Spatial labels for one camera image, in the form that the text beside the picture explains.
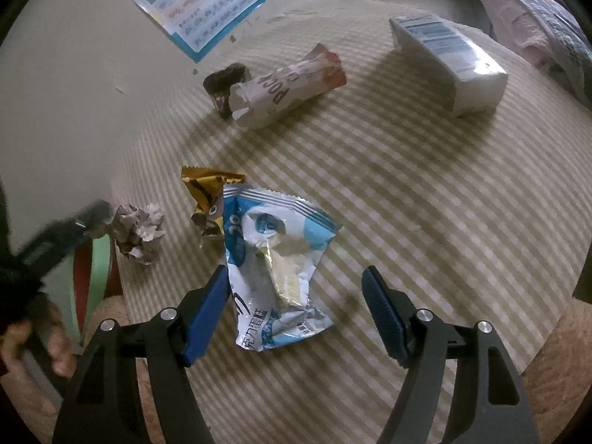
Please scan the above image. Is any paper ball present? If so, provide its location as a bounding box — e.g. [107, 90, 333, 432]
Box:
[108, 203, 165, 266]

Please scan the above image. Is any folded patterned quilt pile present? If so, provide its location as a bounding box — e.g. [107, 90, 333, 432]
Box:
[481, 0, 591, 107]

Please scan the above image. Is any gold cartoon-eye wrapper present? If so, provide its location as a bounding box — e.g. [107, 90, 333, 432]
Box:
[181, 166, 247, 239]

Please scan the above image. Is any person's left hand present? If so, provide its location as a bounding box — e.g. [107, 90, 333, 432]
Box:
[1, 302, 76, 379]

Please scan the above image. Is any pink pocky box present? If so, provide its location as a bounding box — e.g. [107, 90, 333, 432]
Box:
[229, 43, 347, 130]

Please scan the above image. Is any blue white wafer wrapper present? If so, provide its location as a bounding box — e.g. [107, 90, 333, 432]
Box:
[223, 184, 340, 352]

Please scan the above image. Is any small dark wrapper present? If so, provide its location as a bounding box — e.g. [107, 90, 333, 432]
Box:
[203, 62, 251, 119]

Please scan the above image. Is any white blue carton box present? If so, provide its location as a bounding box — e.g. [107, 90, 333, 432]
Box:
[389, 13, 509, 116]

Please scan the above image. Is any green red trash bin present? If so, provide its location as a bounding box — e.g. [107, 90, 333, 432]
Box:
[45, 235, 122, 345]

